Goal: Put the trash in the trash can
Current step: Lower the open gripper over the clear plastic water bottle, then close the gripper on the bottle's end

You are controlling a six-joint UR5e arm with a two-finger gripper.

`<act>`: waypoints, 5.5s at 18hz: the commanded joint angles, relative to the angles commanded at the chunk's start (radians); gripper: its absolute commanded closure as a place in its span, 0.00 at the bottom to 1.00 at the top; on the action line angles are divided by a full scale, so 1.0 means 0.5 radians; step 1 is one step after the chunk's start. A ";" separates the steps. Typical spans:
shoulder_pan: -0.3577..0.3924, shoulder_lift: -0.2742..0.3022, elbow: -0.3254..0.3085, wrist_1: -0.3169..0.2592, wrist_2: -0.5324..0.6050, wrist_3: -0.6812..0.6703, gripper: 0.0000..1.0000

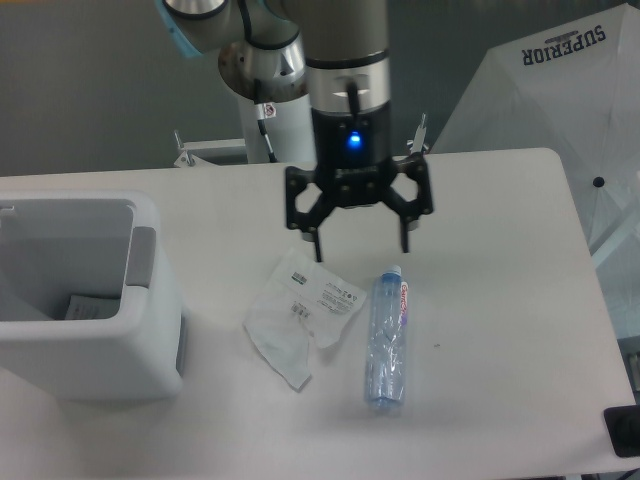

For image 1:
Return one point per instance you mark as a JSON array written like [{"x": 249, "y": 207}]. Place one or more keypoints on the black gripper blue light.
[{"x": 355, "y": 168}]

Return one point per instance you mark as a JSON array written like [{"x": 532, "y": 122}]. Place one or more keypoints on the clear plastic water bottle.
[{"x": 386, "y": 357}]

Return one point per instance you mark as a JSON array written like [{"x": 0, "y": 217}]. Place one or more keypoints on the clear plastic bag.
[{"x": 301, "y": 302}]

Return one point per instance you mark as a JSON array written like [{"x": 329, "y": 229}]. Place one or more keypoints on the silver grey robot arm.
[{"x": 336, "y": 53}]

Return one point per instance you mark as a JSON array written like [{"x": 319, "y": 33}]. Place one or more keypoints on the white plastic trash can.
[{"x": 97, "y": 243}]

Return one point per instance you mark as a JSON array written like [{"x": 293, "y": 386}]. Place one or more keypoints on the grey paper in trash can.
[{"x": 91, "y": 308}]

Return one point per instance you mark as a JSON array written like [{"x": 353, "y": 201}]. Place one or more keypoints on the white superior umbrella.
[{"x": 573, "y": 89}]

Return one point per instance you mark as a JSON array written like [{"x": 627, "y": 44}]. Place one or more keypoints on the black device at table edge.
[{"x": 622, "y": 423}]

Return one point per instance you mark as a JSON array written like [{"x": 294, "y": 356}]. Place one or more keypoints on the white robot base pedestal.
[{"x": 275, "y": 115}]

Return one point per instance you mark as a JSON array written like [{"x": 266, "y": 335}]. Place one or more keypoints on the white metal frame with bolts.
[{"x": 234, "y": 151}]

